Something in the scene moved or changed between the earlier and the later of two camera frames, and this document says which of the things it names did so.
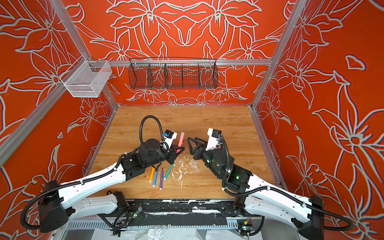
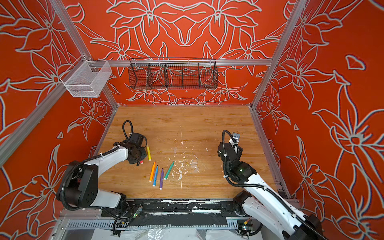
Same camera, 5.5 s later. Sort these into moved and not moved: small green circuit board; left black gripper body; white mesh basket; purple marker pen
Moved: left black gripper body
Not moved: white mesh basket; purple marker pen; small green circuit board
